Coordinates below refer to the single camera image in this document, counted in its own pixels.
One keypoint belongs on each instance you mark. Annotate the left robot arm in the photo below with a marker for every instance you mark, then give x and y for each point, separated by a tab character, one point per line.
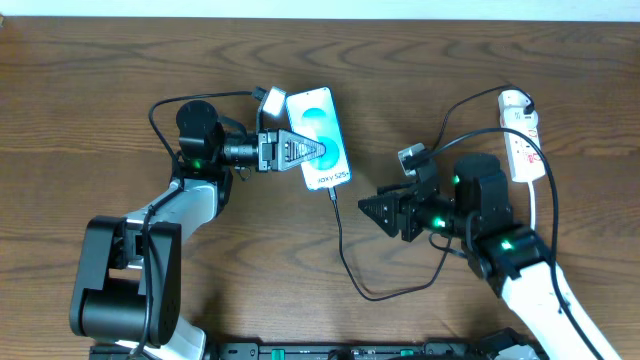
128	283

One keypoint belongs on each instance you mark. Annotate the white USB charger plug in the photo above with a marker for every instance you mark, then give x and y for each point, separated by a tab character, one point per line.
514	98

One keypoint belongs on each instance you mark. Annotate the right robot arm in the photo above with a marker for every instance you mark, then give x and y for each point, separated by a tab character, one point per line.
509	255

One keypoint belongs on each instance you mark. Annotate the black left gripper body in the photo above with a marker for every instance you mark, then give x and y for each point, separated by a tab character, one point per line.
269	150

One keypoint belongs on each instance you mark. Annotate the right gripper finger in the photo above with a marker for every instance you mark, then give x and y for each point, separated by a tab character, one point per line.
394	188
383	211

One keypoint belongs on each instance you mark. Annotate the blue Samsung Galaxy smartphone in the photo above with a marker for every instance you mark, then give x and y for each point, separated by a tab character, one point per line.
313	115

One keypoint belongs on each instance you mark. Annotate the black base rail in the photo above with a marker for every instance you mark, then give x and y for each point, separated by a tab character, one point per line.
431	350

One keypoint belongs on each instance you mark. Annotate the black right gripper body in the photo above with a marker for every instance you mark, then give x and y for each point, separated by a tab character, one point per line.
406	215

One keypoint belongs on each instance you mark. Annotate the white power strip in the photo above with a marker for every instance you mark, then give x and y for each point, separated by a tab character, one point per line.
524	162

